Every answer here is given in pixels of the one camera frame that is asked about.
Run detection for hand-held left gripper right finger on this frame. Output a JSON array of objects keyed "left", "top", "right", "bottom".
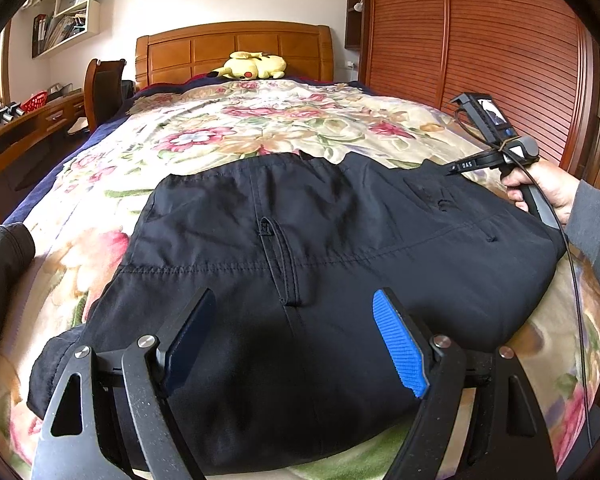
[{"left": 372, "top": 287, "right": 557, "bottom": 480}]

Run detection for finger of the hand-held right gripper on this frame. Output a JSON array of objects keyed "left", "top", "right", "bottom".
[{"left": 444, "top": 159, "right": 480, "bottom": 177}]

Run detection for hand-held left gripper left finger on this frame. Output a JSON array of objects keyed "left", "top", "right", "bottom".
[{"left": 30, "top": 287, "right": 217, "bottom": 480}]

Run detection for black pants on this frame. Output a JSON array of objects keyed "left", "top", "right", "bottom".
[{"left": 86, "top": 152, "right": 569, "bottom": 477}]

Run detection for person's right forearm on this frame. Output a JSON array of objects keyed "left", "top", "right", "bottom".
[{"left": 561, "top": 179, "right": 600, "bottom": 306}]

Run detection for person's right hand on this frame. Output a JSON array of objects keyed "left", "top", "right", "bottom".
[{"left": 500, "top": 157, "right": 582, "bottom": 217}]

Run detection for wooden louvered wardrobe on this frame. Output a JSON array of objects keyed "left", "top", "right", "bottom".
[{"left": 359, "top": 0, "right": 600, "bottom": 183}]

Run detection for dark jacket sleeve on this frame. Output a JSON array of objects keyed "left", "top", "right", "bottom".
[{"left": 0, "top": 222, "right": 36, "bottom": 307}]

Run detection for floral blanket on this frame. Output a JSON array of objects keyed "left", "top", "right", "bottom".
[{"left": 0, "top": 78, "right": 600, "bottom": 480}]

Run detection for yellow plush toy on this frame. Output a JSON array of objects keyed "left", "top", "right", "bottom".
[{"left": 209, "top": 50, "right": 287, "bottom": 81}]

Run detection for wooden chair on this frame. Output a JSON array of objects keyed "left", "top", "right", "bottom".
[{"left": 83, "top": 58, "right": 129, "bottom": 132}]

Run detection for wooden desk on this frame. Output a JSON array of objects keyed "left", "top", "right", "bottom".
[{"left": 0, "top": 87, "right": 89, "bottom": 228}]

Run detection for red basket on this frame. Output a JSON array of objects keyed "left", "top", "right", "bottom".
[{"left": 20, "top": 91, "right": 49, "bottom": 112}]

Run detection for black desk gadgets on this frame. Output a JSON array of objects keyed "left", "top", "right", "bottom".
[{"left": 0, "top": 101, "right": 27, "bottom": 132}]

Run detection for wooden bed headboard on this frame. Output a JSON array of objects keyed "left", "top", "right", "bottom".
[{"left": 134, "top": 22, "right": 335, "bottom": 89}]

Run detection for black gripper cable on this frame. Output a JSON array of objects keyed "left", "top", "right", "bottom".
[{"left": 455, "top": 105, "right": 597, "bottom": 453}]

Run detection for white wall shelf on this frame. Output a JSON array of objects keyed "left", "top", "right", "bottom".
[{"left": 29, "top": 0, "right": 104, "bottom": 59}]

